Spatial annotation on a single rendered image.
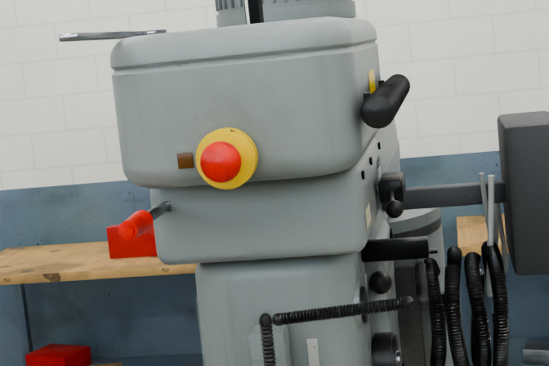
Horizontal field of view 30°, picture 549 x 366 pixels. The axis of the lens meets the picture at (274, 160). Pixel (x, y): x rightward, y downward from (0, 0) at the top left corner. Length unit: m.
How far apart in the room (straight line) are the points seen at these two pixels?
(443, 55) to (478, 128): 0.42
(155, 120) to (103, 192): 4.75
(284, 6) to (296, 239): 0.38
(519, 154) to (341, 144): 0.45
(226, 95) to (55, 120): 4.84
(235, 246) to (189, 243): 0.05
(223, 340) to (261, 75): 0.35
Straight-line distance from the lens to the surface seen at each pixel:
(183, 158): 1.04
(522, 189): 1.44
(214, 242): 1.15
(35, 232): 5.98
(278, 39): 1.01
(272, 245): 1.13
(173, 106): 1.04
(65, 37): 1.00
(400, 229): 1.70
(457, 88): 5.43
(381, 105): 1.03
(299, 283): 1.18
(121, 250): 5.21
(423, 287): 1.14
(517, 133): 1.43
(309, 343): 1.19
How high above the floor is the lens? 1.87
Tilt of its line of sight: 6 degrees down
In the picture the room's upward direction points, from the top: 6 degrees counter-clockwise
